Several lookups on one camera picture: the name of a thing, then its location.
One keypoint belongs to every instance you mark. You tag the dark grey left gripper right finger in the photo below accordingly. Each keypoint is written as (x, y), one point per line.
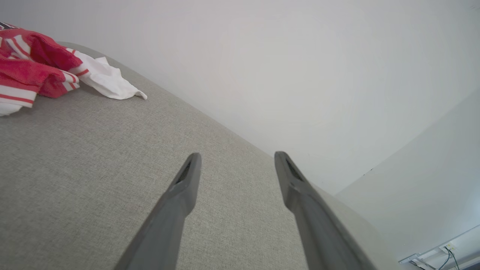
(315, 225)

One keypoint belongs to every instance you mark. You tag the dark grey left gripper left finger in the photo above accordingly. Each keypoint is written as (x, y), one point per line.
(168, 217)

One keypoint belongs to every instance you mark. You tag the red and white basketball jersey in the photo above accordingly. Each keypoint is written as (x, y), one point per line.
(33, 67)

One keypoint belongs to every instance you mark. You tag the grey fabric sofa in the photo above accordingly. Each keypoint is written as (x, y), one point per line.
(93, 168)

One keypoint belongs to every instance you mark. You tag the white wall socket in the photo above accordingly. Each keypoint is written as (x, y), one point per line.
(449, 247)

